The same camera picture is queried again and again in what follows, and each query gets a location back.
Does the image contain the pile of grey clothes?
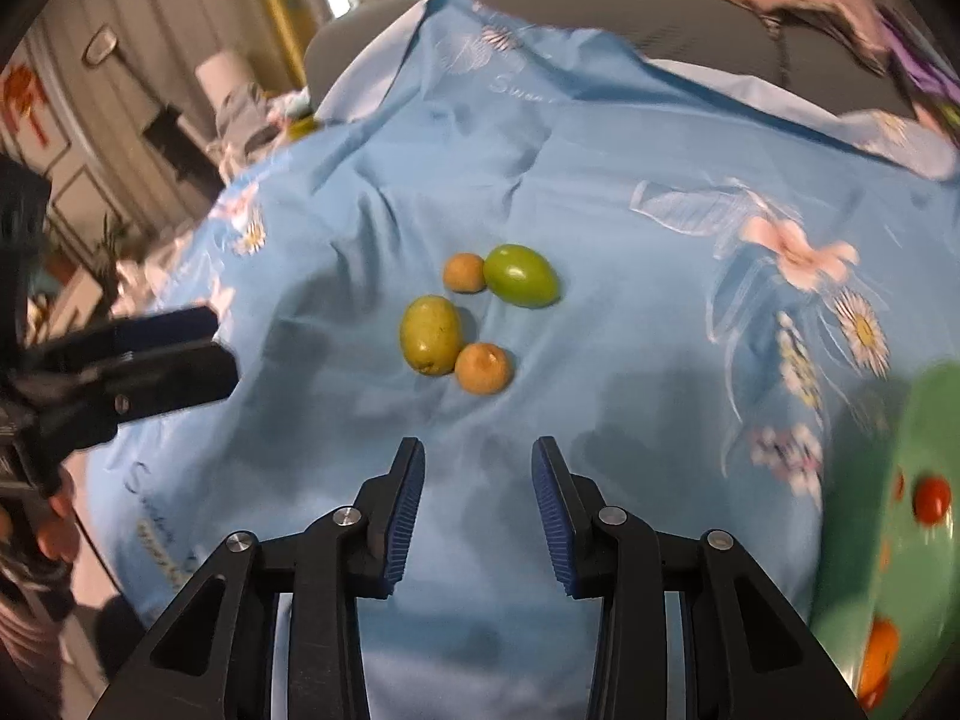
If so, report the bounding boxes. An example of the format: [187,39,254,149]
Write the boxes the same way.
[212,85,317,166]

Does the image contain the red wall decoration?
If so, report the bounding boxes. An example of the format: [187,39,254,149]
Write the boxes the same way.
[0,62,59,152]

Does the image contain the green plastic bowl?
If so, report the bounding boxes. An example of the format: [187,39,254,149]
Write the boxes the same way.
[808,361,960,717]

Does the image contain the green potted plant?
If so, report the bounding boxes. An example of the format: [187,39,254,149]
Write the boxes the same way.
[88,214,147,297]

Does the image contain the white board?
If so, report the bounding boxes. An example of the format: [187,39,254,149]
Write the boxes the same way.
[195,50,250,104]

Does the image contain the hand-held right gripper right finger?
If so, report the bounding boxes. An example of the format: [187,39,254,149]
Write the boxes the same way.
[531,435,863,720]

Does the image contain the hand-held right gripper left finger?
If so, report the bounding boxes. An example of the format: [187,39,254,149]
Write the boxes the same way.
[90,436,427,720]

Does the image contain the orange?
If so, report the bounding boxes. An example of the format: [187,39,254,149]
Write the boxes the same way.
[855,617,901,712]

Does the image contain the green oval fruit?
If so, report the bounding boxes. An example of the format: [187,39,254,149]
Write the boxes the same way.
[483,244,561,308]

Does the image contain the person's left hand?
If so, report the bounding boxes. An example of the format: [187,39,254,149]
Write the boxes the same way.
[30,469,82,563]

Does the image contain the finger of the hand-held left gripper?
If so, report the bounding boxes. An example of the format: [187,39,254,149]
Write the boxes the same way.
[37,343,241,452]
[30,305,221,377]

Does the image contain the black box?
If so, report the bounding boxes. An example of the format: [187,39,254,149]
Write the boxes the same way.
[142,106,222,192]

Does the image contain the grey sofa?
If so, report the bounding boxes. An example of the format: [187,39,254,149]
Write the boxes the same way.
[304,0,920,117]

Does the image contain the tan round fruit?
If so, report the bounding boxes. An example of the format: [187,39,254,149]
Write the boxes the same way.
[443,253,488,293]
[455,343,513,395]

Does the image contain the oval wall fixture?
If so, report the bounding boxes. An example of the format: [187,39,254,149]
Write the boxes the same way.
[81,28,119,65]

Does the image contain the blue floral printed cloth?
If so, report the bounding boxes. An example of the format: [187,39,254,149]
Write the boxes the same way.
[82,0,960,720]

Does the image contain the yellow-green oval fruit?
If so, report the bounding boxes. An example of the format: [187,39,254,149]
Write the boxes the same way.
[400,295,463,377]

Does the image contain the red cherry tomato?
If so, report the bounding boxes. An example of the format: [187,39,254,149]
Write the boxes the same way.
[913,474,953,526]

